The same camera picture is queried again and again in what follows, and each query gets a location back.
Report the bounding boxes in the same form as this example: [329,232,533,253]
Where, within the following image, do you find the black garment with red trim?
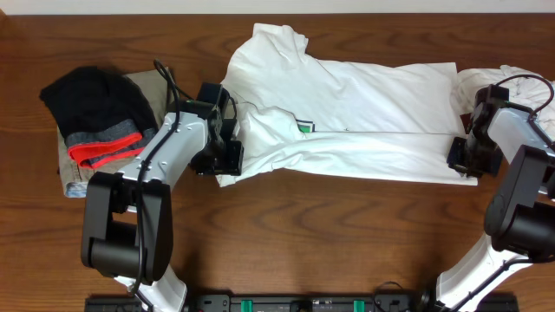
[39,67,158,169]

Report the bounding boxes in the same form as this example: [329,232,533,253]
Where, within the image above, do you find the left black cable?
[127,58,196,312]

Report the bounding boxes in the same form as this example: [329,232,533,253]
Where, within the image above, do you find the white printed t-shirt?
[223,23,477,185]

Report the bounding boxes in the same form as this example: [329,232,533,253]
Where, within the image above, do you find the folded khaki pants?
[57,70,173,198]

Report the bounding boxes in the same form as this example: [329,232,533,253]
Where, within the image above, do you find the crumpled white garment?
[451,65,554,140]

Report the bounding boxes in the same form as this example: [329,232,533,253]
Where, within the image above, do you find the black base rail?
[84,293,520,312]

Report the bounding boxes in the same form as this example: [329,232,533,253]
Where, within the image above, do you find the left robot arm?
[81,82,244,311]

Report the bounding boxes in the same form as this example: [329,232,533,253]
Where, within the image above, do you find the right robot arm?
[421,84,554,311]

